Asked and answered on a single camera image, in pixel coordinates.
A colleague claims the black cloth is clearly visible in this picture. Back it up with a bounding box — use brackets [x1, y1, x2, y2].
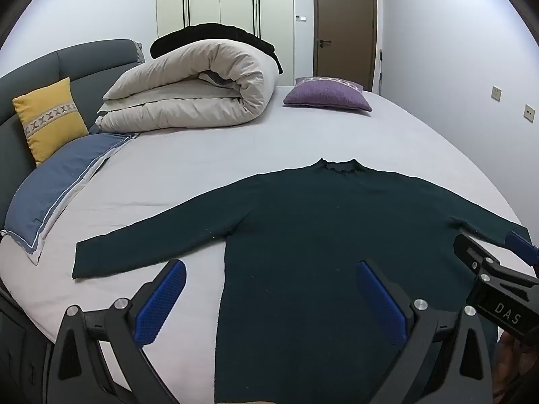
[150, 23, 283, 75]

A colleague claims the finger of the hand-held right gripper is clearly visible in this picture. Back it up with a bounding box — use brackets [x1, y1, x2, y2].
[453, 232, 511, 281]
[504, 230, 539, 272]

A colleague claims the brown door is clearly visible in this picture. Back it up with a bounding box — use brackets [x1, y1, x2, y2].
[312, 0, 377, 92]

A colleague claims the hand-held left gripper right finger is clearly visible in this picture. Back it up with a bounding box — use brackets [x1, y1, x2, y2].
[356, 260, 493, 404]

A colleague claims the bed with white sheet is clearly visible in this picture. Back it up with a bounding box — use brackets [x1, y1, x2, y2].
[0, 84, 527, 404]

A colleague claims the dark green sweater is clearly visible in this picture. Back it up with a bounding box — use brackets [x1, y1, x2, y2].
[71, 158, 532, 404]

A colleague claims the person's right hand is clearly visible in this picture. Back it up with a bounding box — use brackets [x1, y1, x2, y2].
[495, 332, 539, 404]

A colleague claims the beige folded duvet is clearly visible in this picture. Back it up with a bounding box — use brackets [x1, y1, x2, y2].
[89, 39, 279, 134]

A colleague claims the blue pillow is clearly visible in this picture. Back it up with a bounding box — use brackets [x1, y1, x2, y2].
[0, 132, 139, 266]

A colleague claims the grey upholstered headboard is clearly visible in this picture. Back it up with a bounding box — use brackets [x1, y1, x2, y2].
[0, 39, 146, 186]

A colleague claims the purple cushion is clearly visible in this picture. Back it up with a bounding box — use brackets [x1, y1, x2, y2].
[283, 76, 373, 112]

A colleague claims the yellow patterned cushion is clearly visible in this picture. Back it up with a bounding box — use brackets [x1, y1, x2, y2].
[12, 77, 90, 166]

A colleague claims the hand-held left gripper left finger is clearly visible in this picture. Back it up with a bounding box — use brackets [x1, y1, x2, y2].
[42, 258, 188, 404]

